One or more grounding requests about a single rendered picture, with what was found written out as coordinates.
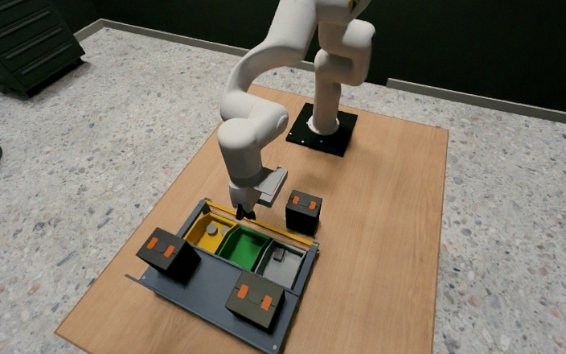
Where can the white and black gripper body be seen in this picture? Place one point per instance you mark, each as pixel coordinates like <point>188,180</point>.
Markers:
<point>245,196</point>

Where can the green open bin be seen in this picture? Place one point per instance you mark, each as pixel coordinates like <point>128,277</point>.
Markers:
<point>245,248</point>

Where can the grey open bin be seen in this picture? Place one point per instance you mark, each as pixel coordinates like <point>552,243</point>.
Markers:
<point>286,271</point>

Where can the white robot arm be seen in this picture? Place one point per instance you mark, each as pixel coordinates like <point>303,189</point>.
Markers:
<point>251,122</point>

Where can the yellow open-front bin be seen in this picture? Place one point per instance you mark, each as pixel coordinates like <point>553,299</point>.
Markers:
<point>198,234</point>

